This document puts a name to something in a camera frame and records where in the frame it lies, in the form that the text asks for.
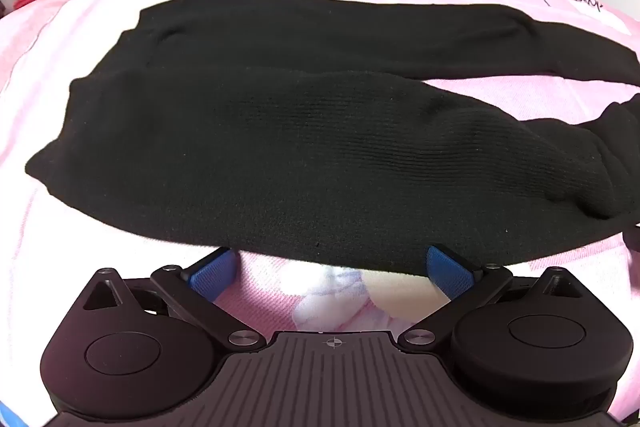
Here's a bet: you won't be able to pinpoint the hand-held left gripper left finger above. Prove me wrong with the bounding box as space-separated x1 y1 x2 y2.
75 248 266 353

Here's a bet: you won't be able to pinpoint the black pants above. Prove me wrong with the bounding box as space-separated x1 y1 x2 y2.
25 0 640 278

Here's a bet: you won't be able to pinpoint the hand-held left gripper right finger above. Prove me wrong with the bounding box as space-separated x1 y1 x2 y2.
399 245 583 353

